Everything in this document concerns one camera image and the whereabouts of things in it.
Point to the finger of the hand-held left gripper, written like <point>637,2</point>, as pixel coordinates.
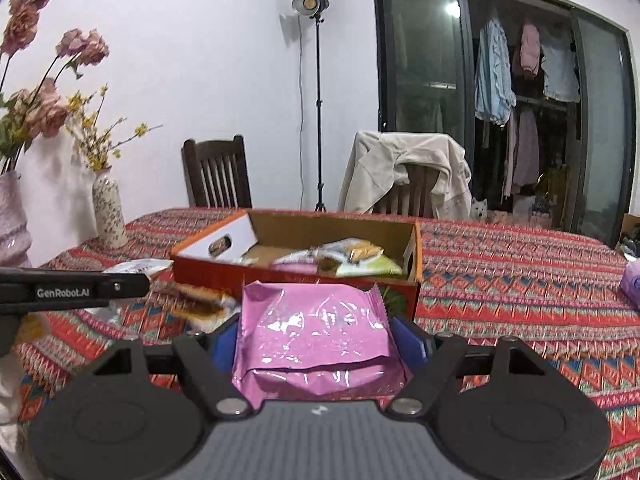
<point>130,286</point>

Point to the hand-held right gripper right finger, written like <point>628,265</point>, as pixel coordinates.
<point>407,347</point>

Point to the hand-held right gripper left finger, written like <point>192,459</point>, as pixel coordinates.
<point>224,347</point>

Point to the white yellow snack packet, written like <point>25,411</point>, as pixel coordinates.
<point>140,267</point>

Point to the brown orange snack packet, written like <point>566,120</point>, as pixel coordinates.
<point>202,302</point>

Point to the orange cardboard box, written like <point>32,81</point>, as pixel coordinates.
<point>210,272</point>

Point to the green yellow snack packet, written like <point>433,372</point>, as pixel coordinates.
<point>370,267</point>

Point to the pink snack packet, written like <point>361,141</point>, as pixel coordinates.
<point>315,340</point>

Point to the biscuit snack packet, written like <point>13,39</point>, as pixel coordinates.
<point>357,249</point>

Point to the person's left forearm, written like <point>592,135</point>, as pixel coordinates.
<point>12,405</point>

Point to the floral ceramic vase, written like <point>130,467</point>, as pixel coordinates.
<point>110,210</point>

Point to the pink glass vase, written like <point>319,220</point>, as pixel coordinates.
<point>12,220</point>

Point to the dark wooden chair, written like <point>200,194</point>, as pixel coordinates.
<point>217,175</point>

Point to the yellow flower branches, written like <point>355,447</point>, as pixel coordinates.
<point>100,135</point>

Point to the white dog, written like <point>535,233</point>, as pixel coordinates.
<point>479,210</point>

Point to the wooden chair with jacket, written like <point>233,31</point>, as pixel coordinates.
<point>410,190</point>

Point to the beige jacket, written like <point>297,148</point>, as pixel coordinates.
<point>385,170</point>

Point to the pink roses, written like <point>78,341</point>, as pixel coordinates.
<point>40,85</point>

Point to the lavender hanging garment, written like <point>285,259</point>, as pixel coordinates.
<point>522,155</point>

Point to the purple tissue pack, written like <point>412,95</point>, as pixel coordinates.
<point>631,282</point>

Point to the brown cardboard box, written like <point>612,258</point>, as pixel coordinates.
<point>630,235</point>

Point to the studio light on stand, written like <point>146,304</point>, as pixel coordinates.
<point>318,110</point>

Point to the light blue hanging shirt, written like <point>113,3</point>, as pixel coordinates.
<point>492,75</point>

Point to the white hanging blouse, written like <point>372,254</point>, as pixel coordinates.
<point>560,70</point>

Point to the pink hanging garment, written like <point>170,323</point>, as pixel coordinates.
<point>531,50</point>

